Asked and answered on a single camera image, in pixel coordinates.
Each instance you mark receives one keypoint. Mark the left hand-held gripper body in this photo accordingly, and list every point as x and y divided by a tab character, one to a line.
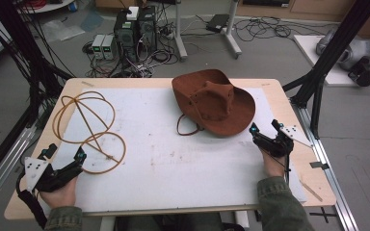
41	178

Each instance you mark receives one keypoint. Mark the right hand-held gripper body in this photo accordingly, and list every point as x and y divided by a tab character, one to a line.
277	146

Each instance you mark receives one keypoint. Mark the brown cowboy hat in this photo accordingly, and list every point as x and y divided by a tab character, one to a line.
215	102

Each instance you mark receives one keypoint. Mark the person's right hand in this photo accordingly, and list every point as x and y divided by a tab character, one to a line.
273	166

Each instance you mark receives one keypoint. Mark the person's left hand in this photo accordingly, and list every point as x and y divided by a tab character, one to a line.
61	195

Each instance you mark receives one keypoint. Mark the grey tape piece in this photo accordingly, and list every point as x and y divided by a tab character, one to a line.
319	165

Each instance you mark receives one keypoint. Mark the thin wooden stick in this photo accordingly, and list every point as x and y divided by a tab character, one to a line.
311	191

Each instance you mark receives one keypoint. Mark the white floor board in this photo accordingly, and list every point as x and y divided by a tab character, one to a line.
334	73

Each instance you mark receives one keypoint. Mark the white table mat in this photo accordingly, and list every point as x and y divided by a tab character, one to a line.
173	166

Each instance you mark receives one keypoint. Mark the white metal stand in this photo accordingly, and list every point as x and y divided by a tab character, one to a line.
231	35

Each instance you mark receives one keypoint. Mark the black device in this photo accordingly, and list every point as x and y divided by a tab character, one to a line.
364	72

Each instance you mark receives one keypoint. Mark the grey robot head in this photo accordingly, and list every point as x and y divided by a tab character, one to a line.
353	51

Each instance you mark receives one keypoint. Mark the grey power supply unit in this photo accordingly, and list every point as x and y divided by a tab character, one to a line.
97	46
108	47

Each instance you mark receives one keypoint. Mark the black flat box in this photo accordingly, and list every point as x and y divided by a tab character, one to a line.
217	23

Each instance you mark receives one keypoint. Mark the clear plastic sheet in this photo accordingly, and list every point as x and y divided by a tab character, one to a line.
64	29

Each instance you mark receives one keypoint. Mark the black computer tower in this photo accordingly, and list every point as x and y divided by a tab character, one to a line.
125	33
147	27

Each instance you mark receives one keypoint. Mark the round white table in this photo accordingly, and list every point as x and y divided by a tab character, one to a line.
46	5

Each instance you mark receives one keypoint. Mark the white box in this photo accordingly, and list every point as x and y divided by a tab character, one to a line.
132	12

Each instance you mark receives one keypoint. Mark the aluminium rail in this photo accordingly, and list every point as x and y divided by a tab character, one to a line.
330	179
3	163

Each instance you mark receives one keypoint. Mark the black metal frame strut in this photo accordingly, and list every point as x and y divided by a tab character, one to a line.
330	54
19	48

